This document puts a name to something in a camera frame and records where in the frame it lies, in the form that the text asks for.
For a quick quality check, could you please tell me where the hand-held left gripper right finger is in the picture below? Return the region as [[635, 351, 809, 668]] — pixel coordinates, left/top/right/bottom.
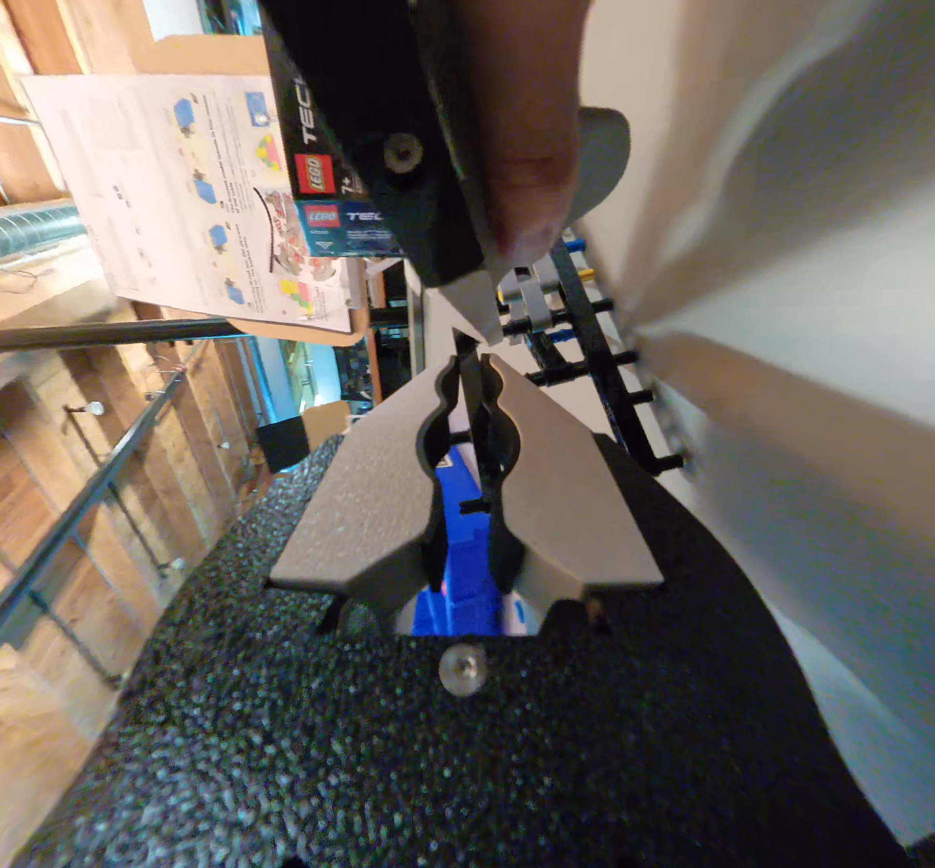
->
[[482, 353, 665, 621]]

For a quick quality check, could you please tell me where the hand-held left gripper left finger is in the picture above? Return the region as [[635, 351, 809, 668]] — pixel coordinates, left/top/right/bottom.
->
[[268, 353, 462, 618]]

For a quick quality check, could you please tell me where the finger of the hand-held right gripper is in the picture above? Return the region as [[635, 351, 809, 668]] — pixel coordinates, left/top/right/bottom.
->
[[424, 176, 514, 348]]

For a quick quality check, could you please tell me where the thin black brick beam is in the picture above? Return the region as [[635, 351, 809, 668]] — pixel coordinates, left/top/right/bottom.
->
[[454, 331, 516, 518]]

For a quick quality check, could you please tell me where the black and grey brick assembly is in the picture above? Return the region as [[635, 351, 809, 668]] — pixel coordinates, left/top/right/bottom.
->
[[497, 236, 688, 479]]

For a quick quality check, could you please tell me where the grey desk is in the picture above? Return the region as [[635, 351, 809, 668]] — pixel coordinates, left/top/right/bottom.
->
[[420, 0, 935, 847]]

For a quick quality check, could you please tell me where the person's right hand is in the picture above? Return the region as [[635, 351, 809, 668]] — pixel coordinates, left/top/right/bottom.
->
[[431, 0, 616, 266]]

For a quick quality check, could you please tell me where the small black box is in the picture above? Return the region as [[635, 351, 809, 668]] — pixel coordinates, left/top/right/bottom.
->
[[255, 414, 312, 475]]

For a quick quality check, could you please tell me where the blue storage bin with tag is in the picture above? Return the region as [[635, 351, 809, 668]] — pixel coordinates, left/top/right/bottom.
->
[[408, 444, 514, 637]]

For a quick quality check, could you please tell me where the black toy set box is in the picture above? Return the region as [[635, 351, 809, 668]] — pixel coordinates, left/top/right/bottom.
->
[[261, 28, 407, 260]]

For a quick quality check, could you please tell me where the white instruction sheet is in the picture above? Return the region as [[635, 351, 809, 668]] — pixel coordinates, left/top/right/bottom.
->
[[22, 72, 353, 333]]

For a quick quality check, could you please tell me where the black metal pole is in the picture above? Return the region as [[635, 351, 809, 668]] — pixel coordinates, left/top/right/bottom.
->
[[0, 316, 251, 355]]

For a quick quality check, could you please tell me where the silver ventilation duct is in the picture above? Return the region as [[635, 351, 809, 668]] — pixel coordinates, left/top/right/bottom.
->
[[0, 199, 93, 260]]

